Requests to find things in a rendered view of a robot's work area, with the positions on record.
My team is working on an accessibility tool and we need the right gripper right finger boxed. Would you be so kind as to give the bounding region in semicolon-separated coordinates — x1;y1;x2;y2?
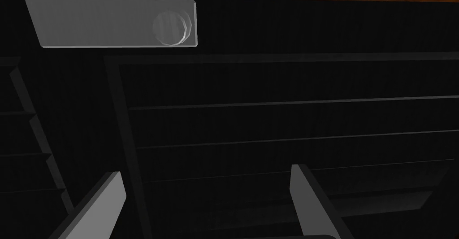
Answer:
290;164;355;239

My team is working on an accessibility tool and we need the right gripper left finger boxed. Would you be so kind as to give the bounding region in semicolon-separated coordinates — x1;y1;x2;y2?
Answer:
48;171;127;239

